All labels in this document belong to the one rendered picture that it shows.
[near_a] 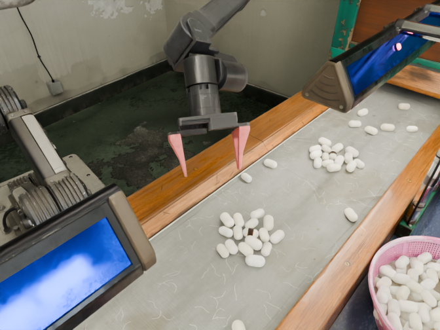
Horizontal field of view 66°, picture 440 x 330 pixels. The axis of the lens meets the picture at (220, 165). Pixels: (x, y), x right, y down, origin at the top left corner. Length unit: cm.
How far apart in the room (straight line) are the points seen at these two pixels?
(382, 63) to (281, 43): 189
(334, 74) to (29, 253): 43
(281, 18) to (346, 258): 197
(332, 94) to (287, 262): 33
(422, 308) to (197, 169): 53
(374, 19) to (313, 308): 101
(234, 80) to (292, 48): 184
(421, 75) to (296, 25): 129
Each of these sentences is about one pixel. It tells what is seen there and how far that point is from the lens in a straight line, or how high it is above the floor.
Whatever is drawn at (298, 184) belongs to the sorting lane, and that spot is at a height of 74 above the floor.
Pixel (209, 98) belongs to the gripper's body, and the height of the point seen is 102.
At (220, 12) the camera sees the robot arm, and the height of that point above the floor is 110.
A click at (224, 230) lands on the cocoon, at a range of 70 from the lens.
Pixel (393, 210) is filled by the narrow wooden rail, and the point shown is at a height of 76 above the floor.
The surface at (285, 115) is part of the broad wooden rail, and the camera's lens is 106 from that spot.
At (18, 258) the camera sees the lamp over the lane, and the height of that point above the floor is 111.
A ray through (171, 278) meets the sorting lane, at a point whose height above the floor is 74.
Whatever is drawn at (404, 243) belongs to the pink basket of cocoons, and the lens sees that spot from 77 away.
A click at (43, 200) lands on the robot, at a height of 79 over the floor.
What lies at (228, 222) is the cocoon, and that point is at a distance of 72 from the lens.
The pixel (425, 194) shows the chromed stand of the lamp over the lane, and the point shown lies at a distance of 82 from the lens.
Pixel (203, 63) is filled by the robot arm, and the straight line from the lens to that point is 60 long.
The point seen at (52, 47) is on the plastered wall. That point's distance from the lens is 261.
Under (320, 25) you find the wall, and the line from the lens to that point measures 235.
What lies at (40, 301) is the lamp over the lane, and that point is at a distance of 28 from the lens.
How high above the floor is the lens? 129
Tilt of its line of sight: 39 degrees down
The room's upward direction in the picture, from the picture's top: straight up
